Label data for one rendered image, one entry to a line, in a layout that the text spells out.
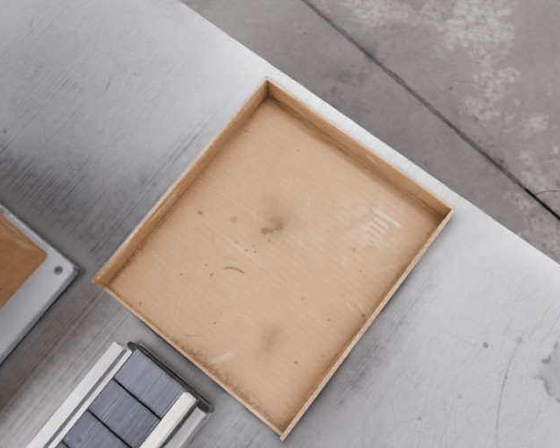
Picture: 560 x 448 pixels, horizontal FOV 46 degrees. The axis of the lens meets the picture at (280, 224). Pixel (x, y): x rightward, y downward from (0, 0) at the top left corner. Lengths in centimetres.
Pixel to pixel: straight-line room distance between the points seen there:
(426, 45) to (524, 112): 30
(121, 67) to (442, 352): 50
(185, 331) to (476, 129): 115
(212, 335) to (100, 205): 20
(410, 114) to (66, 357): 117
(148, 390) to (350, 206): 29
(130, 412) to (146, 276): 15
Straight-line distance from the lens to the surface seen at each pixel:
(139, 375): 70
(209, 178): 77
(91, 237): 79
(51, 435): 64
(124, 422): 70
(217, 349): 73
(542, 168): 174
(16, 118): 87
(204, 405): 69
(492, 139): 174
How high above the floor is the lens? 156
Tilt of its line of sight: 75 degrees down
